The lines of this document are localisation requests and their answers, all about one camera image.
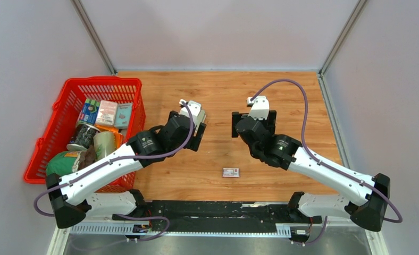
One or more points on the red plastic shopping basket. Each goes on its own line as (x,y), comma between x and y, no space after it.
(66,109)

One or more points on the blue green scrubber pack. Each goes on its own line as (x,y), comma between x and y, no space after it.
(88,113)

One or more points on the green snack bag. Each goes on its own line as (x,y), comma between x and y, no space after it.
(65,163)

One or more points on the aluminium slotted cable rail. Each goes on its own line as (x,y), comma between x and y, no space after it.
(281,231)

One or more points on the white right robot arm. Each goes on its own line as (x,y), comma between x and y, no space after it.
(361,198)

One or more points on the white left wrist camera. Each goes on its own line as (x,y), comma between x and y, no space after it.
(197,112)

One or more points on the dark glass jar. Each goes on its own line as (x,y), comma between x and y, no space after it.
(82,138)

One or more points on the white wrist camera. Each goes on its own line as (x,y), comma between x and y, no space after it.
(259,107)
(197,112)

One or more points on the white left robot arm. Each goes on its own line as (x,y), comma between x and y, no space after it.
(73,197)

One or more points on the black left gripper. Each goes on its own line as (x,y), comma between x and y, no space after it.
(195,142)

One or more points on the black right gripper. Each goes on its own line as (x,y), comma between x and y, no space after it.
(268,124)

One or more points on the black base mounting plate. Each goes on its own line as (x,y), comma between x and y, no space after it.
(221,216)

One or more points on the red white staple box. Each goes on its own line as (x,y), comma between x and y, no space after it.
(231,172)

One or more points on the teal sponge pack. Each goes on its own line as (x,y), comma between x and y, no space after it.
(123,115)

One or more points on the pink sponge pack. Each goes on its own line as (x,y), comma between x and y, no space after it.
(106,113)

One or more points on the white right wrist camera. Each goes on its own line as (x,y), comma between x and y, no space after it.
(259,107)

